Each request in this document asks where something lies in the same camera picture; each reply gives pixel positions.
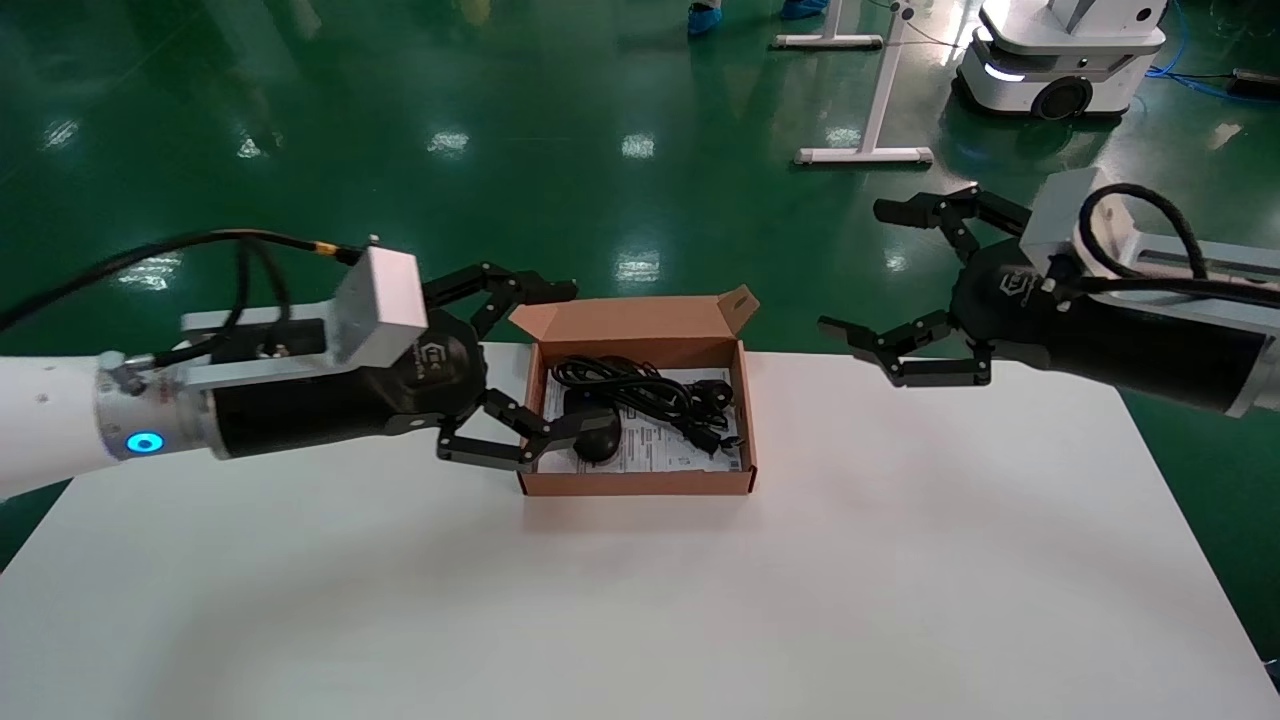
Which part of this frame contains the printed white paper sheet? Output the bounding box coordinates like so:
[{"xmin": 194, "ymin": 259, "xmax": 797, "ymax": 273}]
[{"xmin": 541, "ymin": 368, "xmax": 748, "ymax": 475}]

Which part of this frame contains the brown cardboard box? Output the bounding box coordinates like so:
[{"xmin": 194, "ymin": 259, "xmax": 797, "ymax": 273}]
[{"xmin": 508, "ymin": 284, "xmax": 761, "ymax": 498}]

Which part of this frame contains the blue floor cable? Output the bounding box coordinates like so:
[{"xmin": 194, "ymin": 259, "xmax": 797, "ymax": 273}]
[{"xmin": 1145, "ymin": 0, "xmax": 1280, "ymax": 107}]

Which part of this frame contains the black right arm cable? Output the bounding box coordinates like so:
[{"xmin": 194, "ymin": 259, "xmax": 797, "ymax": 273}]
[{"xmin": 1050, "ymin": 182, "xmax": 1280, "ymax": 303}]

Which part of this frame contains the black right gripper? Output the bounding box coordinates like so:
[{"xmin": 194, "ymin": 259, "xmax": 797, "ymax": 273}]
[{"xmin": 817, "ymin": 184, "xmax": 1079, "ymax": 389}]

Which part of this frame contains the black wired computer mouse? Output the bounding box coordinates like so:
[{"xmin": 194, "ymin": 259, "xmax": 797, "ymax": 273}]
[{"xmin": 563, "ymin": 385, "xmax": 625, "ymax": 464}]

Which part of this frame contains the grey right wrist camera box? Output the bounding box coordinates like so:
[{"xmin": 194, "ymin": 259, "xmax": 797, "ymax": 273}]
[{"xmin": 1020, "ymin": 167, "xmax": 1138, "ymax": 278}]

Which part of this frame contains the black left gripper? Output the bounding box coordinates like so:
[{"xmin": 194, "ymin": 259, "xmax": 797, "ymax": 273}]
[{"xmin": 385, "ymin": 262, "xmax": 623, "ymax": 474}]

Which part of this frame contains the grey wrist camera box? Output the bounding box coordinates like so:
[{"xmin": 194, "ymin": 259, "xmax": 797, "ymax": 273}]
[
  {"xmin": 328, "ymin": 236, "xmax": 431, "ymax": 373},
  {"xmin": 1020, "ymin": 167, "xmax": 1138, "ymax": 278}
]

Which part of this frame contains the white T-shaped stand leg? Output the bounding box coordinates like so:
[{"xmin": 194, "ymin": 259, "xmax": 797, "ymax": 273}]
[
  {"xmin": 793, "ymin": 0, "xmax": 935, "ymax": 168},
  {"xmin": 771, "ymin": 0, "xmax": 886, "ymax": 52}
]

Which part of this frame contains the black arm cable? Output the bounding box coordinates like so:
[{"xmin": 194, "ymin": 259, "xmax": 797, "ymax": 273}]
[
  {"xmin": 1050, "ymin": 182, "xmax": 1280, "ymax": 303},
  {"xmin": 0, "ymin": 228, "xmax": 367, "ymax": 373}
]

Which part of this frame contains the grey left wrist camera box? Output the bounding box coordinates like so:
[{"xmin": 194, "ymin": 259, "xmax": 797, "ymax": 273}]
[{"xmin": 328, "ymin": 236, "xmax": 431, "ymax": 373}]

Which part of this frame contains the black power cable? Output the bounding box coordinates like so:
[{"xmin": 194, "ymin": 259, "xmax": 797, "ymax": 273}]
[{"xmin": 551, "ymin": 354, "xmax": 749, "ymax": 458}]

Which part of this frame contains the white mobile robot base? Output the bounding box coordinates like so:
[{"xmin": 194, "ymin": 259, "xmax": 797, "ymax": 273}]
[{"xmin": 952, "ymin": 0, "xmax": 1170, "ymax": 122}]

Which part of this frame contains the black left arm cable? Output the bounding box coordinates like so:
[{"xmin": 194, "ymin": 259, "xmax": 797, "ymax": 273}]
[{"xmin": 0, "ymin": 228, "xmax": 367, "ymax": 373}]

